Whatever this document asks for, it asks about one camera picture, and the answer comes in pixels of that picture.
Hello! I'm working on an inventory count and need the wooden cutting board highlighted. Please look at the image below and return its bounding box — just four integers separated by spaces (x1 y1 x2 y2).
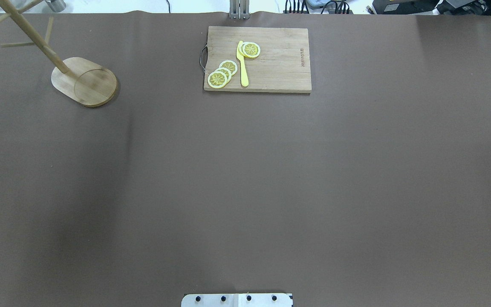
203 26 312 94

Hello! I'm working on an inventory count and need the yellow toy knife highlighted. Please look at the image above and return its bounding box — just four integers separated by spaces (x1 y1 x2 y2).
236 41 249 87

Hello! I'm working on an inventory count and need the lemon slice middle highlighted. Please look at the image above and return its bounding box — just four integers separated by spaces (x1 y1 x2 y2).
215 67 233 82

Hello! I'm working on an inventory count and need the lemon slice by knife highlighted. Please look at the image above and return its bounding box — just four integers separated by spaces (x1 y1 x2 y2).
238 41 261 58

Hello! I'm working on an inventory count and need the lemon slice front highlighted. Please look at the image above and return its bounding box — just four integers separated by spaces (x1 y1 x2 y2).
207 72 228 89

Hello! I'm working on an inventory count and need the lemon slice back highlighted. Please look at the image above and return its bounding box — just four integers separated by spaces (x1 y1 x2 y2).
219 60 238 76

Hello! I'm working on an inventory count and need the aluminium frame post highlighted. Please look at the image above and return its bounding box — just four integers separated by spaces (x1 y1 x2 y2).
229 0 251 20

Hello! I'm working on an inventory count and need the wooden cup storage rack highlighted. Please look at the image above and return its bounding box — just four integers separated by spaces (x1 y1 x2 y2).
0 0 118 107

